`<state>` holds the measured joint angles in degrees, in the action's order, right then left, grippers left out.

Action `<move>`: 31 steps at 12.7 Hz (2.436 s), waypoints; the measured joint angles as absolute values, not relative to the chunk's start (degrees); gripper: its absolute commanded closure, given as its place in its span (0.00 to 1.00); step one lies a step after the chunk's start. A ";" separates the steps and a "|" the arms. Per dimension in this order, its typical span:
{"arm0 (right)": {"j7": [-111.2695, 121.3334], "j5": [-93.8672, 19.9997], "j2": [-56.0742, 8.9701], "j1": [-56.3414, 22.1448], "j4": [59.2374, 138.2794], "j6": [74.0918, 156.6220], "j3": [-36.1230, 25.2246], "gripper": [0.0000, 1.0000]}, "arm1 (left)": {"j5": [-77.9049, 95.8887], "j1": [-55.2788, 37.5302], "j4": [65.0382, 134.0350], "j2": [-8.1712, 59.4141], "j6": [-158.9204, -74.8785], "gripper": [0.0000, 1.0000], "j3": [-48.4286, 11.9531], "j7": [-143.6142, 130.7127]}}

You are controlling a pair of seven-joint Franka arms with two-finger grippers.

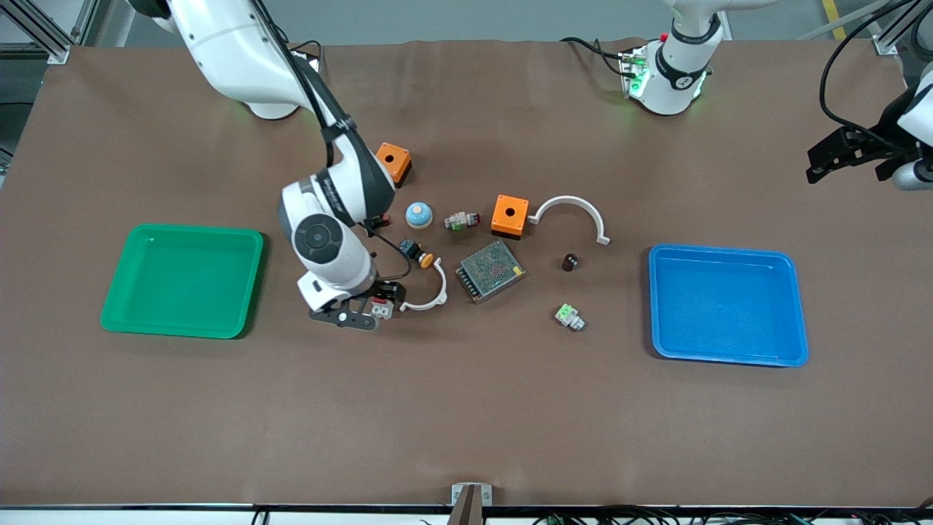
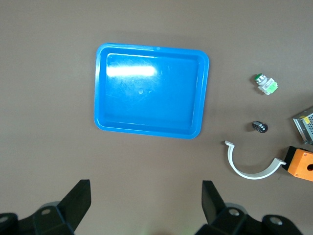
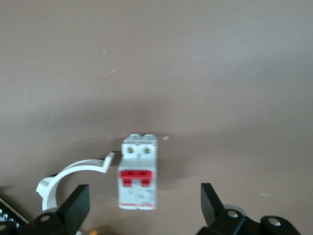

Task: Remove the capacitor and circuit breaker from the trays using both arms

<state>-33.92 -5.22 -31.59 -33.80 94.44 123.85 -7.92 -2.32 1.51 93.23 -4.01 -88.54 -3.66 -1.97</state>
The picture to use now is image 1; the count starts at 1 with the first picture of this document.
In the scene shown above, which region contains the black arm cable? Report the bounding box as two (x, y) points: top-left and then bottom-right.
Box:
(251, 0), (413, 281)
(819, 0), (933, 147)

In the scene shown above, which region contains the orange button box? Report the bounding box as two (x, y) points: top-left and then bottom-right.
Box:
(374, 142), (413, 187)
(491, 194), (531, 240)

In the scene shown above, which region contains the brown table mat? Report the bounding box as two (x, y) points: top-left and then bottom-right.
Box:
(0, 38), (933, 509)

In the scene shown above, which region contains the aluminium frame profile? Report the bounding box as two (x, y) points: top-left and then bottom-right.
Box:
(871, 0), (933, 56)
(0, 0), (117, 65)

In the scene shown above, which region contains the blue plastic tray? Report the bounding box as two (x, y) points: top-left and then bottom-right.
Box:
(648, 244), (810, 368)

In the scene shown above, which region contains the orange-headed push button switch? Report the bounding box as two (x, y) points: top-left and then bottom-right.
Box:
(398, 238), (435, 269)

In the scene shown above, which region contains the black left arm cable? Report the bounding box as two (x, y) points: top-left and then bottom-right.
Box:
(819, 0), (933, 147)

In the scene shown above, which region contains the small white curved bracket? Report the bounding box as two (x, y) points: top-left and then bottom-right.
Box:
(399, 260), (448, 313)

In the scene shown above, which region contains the metal table clamp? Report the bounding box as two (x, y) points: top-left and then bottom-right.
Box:
(450, 483), (493, 525)

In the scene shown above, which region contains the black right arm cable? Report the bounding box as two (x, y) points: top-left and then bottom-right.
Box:
(251, 0), (413, 281)

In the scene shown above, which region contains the green plastic tray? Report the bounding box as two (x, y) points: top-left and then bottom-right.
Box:
(100, 223), (265, 340)

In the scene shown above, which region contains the perforated metal power supply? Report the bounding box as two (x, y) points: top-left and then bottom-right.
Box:
(456, 239), (527, 304)

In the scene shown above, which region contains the large white curved bracket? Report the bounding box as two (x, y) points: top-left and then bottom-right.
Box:
(528, 195), (612, 246)

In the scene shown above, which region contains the black base cable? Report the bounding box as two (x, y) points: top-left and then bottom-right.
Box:
(290, 39), (326, 74)
(560, 35), (629, 75)

